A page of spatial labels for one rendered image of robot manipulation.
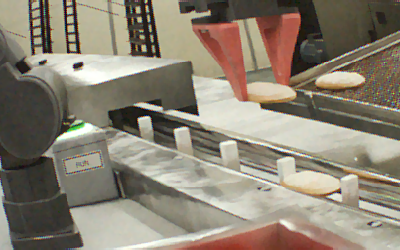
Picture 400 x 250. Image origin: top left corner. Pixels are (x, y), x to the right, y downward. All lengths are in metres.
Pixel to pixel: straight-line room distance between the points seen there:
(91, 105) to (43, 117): 0.46
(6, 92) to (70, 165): 0.22
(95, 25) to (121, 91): 6.72
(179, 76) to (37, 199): 0.50
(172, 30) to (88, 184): 7.17
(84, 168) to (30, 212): 0.19
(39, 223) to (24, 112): 0.11
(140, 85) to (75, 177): 0.30
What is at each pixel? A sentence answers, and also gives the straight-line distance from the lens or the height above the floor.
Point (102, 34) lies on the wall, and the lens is 8.10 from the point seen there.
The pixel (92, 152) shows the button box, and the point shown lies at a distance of 1.10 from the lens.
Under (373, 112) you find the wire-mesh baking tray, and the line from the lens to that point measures 0.92.
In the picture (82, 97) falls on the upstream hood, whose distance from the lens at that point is 1.35.
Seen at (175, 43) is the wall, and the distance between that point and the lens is 8.26.
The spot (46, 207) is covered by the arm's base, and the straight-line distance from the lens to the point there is 0.93.
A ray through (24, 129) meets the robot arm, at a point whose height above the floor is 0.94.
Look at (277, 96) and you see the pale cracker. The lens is 0.89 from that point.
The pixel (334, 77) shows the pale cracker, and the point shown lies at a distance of 1.10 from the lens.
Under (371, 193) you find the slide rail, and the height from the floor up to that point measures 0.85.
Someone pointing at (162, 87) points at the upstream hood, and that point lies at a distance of 1.38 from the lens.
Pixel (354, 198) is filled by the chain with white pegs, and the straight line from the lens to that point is 0.79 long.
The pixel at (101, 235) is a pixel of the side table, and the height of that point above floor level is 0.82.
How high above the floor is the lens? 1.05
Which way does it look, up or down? 9 degrees down
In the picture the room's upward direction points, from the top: 11 degrees counter-clockwise
